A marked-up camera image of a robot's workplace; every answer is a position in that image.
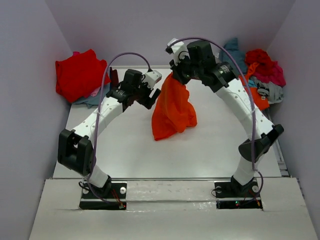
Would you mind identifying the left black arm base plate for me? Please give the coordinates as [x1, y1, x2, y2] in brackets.
[78, 181, 128, 211]

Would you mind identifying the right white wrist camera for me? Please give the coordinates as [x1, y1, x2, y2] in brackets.
[165, 38, 189, 66]

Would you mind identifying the teal blue crumpled t-shirt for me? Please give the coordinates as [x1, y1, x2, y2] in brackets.
[219, 37, 248, 75]

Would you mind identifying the folded red t-shirt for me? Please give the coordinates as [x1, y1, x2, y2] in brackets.
[55, 49, 111, 103]

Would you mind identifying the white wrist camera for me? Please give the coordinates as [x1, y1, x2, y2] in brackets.
[142, 70, 162, 90]
[165, 38, 189, 66]

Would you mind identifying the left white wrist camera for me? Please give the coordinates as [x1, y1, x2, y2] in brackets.
[142, 70, 162, 90]

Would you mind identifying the purple cable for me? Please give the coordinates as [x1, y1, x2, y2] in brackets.
[86, 52, 152, 208]
[166, 36, 264, 208]

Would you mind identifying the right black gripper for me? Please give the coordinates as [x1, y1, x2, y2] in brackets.
[170, 52, 203, 86]

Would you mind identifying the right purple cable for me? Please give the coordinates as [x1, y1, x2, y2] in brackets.
[166, 36, 264, 208]

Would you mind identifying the folded maroon t-shirt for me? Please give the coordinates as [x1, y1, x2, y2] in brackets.
[109, 67, 119, 88]

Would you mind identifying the orange t-shirt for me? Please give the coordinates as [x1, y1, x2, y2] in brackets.
[151, 73, 198, 141]
[244, 62, 270, 111]

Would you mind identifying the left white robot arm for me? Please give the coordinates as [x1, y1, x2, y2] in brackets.
[57, 69, 162, 200]

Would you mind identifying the grey crumpled t-shirt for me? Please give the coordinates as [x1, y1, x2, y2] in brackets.
[249, 76, 284, 104]

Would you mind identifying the folded pink t-shirt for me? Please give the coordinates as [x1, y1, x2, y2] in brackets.
[89, 87, 101, 97]

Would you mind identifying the folded light blue t-shirt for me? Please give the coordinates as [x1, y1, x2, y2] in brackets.
[73, 83, 110, 109]

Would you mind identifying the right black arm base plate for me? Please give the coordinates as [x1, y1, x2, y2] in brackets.
[211, 180, 263, 210]

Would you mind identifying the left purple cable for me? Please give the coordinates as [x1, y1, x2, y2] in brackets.
[86, 52, 152, 208]

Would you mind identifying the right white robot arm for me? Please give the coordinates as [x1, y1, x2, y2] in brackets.
[165, 37, 284, 199]

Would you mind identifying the red crumpled t-shirt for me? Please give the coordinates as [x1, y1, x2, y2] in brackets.
[244, 48, 274, 75]

